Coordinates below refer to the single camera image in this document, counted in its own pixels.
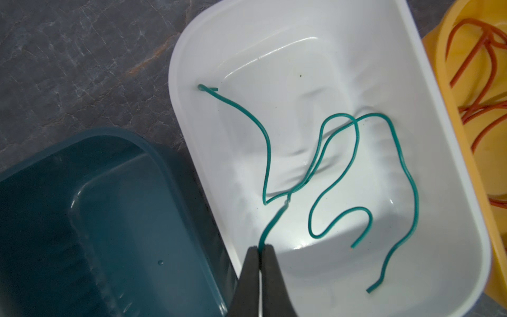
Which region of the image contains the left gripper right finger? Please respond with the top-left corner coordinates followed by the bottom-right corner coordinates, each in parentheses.
top-left (260, 244), bottom-right (297, 317)

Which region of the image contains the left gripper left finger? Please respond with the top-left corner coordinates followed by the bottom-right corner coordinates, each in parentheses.
top-left (227, 246), bottom-right (260, 317)

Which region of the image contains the green cable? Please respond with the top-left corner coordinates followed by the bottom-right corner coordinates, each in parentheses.
top-left (257, 112), bottom-right (421, 295)
top-left (197, 83), bottom-right (374, 250)

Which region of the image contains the red cable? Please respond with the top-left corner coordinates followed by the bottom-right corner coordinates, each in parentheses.
top-left (444, 17), bottom-right (507, 211)

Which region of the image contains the dark teal plastic bin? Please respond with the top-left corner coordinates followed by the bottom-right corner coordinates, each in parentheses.
top-left (1, 128), bottom-right (237, 316)

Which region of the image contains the white plastic bin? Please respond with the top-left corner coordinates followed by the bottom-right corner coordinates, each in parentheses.
top-left (168, 1), bottom-right (491, 316)

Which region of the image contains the yellow plastic bin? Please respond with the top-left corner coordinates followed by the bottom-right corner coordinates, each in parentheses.
top-left (423, 1), bottom-right (506, 306)

